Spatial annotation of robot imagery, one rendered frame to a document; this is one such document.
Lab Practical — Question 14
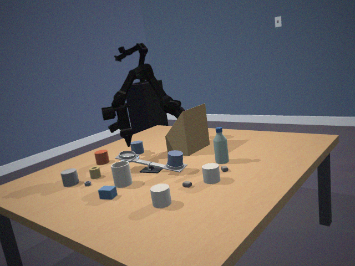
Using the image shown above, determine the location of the blue block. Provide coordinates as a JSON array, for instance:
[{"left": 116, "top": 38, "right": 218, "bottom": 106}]
[{"left": 98, "top": 186, "right": 118, "bottom": 200}]

